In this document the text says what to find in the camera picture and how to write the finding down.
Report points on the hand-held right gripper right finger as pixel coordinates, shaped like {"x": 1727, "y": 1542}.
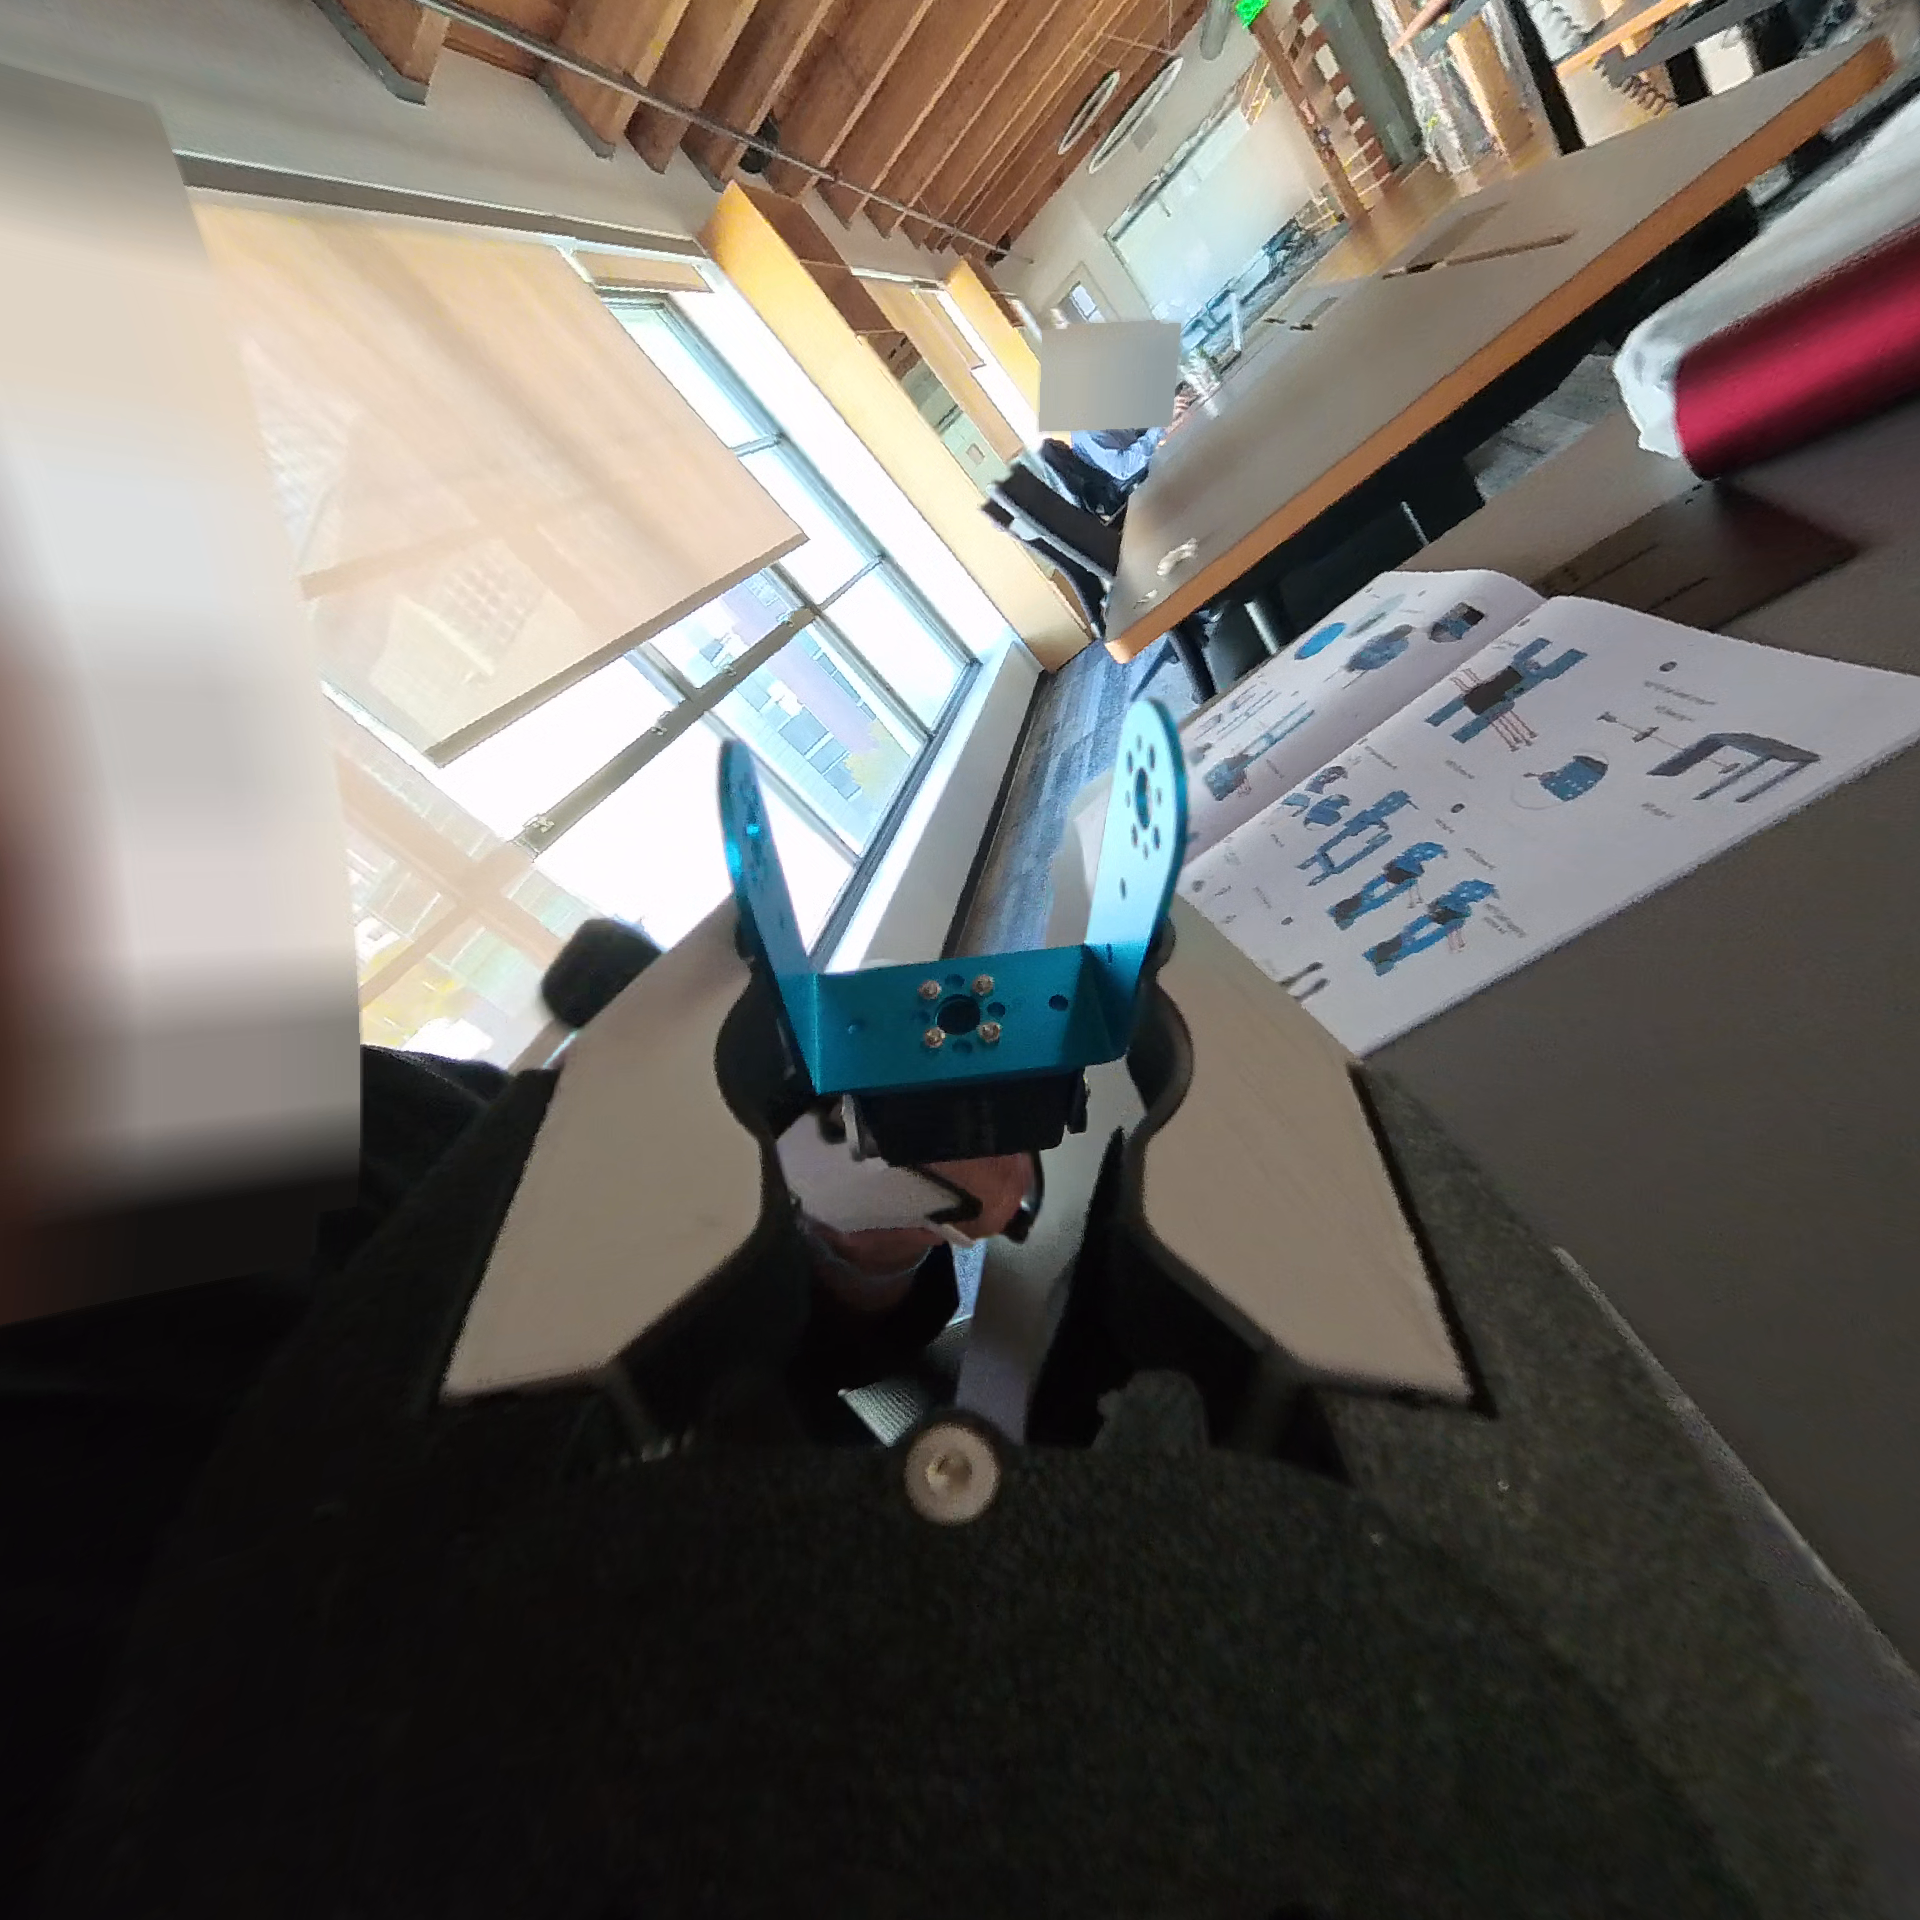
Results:
{"x": 1289, "y": 1200}

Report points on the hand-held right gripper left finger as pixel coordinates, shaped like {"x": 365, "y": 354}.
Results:
{"x": 630, "y": 1200}

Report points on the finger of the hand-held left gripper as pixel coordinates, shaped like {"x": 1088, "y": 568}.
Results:
{"x": 1008, "y": 1350}
{"x": 869, "y": 1188}

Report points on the blue bracket with black servo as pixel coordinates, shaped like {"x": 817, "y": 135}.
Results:
{"x": 960, "y": 1034}

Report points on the person's dark clothing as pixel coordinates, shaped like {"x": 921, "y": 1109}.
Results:
{"x": 420, "y": 1109}

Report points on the large window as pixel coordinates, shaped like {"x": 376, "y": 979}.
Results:
{"x": 750, "y": 659}

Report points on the open instruction manual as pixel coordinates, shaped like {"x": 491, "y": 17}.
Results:
{"x": 1574, "y": 840}

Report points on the beige roller blind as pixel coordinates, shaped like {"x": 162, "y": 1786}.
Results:
{"x": 495, "y": 390}

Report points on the black office chair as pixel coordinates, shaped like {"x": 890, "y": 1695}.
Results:
{"x": 1049, "y": 518}

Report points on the dark brown flat sheet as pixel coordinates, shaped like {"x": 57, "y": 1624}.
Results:
{"x": 1695, "y": 555}

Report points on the white crumpled wrap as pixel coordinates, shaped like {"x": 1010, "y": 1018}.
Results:
{"x": 1649, "y": 374}

